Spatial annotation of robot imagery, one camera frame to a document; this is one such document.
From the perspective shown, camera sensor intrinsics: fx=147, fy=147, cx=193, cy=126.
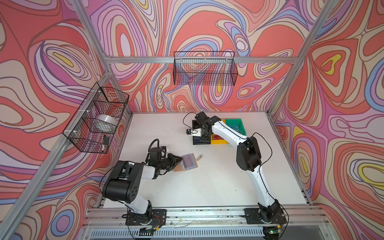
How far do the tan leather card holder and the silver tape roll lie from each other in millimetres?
404

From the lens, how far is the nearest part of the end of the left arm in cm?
75

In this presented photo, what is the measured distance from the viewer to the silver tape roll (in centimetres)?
71

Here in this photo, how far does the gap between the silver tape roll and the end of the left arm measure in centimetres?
26

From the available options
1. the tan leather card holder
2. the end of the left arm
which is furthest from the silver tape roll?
the tan leather card holder

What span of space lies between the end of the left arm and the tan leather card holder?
24 millimetres

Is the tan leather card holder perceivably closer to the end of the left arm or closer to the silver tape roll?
the end of the left arm

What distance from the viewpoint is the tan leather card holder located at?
0.90 metres
